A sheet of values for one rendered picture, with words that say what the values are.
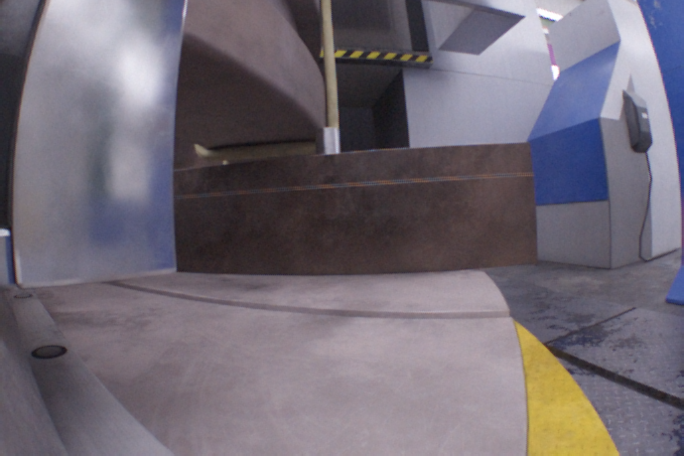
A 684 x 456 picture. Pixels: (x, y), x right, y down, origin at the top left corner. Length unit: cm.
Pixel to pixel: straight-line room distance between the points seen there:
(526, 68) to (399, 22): 150
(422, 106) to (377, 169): 212
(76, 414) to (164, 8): 26
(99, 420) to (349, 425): 19
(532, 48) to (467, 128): 146
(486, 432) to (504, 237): 83
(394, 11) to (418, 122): 111
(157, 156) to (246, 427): 23
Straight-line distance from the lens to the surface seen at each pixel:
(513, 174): 109
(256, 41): 93
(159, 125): 18
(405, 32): 334
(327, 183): 106
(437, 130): 312
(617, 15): 365
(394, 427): 31
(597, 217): 275
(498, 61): 379
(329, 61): 168
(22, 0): 33
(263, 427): 32
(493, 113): 349
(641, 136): 302
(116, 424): 25
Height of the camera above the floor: 49
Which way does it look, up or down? 3 degrees up
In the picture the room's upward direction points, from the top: 3 degrees counter-clockwise
